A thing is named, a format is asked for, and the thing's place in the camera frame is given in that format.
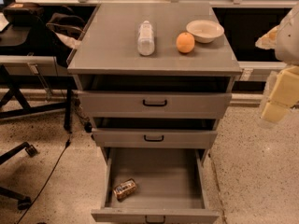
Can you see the grey top drawer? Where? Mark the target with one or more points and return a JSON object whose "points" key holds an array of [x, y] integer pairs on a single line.
{"points": [[170, 105]]}

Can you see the grey drawer cabinet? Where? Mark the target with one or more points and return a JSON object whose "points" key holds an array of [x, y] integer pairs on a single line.
{"points": [[108, 60]]}

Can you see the grey drawer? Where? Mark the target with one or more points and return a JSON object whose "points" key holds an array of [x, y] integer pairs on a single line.
{"points": [[170, 105], [149, 138], [169, 190]]}

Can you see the grey bottom drawer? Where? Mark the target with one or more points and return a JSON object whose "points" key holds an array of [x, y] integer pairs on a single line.
{"points": [[169, 190]]}

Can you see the grey middle drawer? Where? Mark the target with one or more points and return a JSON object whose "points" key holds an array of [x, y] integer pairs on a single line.
{"points": [[149, 138]]}

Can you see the white bowl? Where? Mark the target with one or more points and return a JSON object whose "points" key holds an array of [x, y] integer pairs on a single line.
{"points": [[205, 31]]}

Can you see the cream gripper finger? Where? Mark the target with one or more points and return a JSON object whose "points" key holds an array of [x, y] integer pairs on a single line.
{"points": [[280, 95], [269, 40]]}

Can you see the dark backpack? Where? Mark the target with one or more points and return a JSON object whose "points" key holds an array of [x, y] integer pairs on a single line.
{"points": [[68, 28]]}

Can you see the dark bag on desk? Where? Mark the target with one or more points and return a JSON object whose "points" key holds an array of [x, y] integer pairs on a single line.
{"points": [[23, 13]]}

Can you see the orange drink can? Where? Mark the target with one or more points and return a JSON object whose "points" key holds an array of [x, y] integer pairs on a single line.
{"points": [[125, 189]]}

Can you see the orange fruit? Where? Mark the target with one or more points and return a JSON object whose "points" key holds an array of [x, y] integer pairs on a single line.
{"points": [[185, 42]]}

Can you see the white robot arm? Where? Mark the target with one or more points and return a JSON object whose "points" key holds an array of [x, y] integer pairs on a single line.
{"points": [[287, 46]]}

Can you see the clear plastic water bottle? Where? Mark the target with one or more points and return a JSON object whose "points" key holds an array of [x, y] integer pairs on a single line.
{"points": [[145, 41]]}

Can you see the black desk with legs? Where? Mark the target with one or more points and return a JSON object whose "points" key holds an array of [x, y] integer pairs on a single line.
{"points": [[29, 59]]}

